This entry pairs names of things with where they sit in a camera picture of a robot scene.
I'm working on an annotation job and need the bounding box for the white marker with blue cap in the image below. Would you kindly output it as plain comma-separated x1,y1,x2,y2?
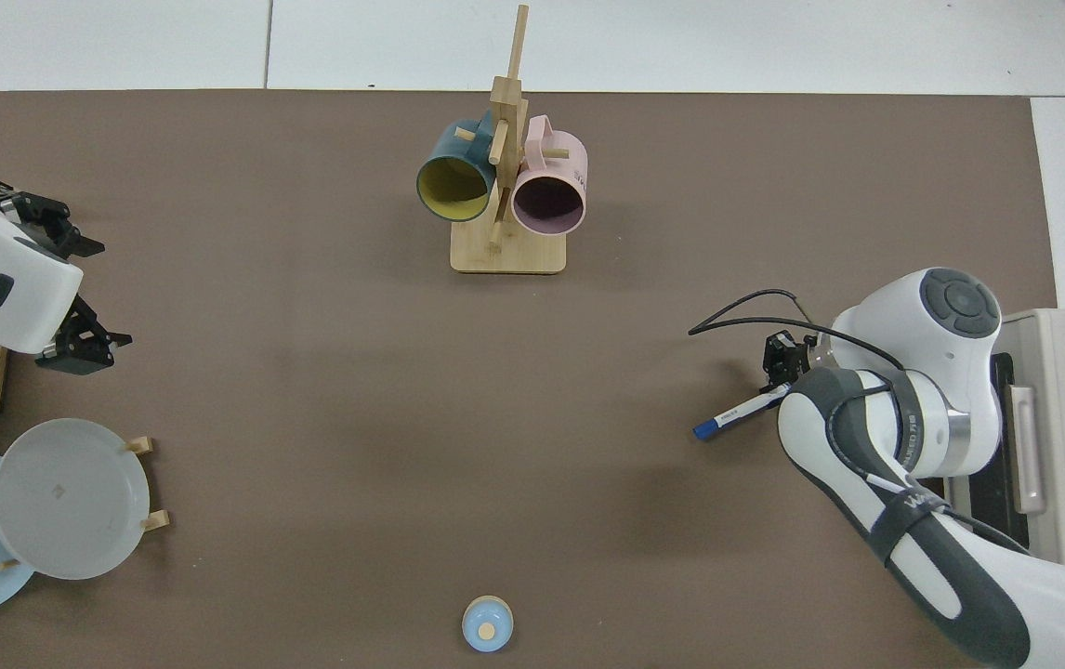
692,383,792,440

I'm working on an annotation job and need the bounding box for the wooden plate rack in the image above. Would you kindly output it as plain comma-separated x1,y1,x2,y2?
0,436,170,571

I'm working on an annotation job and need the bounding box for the grey plate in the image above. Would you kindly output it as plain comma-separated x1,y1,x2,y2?
0,418,151,582

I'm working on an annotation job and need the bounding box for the brown table cloth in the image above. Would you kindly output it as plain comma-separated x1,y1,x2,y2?
0,89,1058,669

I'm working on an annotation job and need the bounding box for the wooden cup stand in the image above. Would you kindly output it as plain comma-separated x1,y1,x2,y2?
450,5,568,275

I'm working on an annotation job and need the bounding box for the pink mug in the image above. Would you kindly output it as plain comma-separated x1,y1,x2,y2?
511,115,588,236

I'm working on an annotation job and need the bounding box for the dark teal mug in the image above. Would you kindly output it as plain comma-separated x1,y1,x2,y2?
416,110,504,223

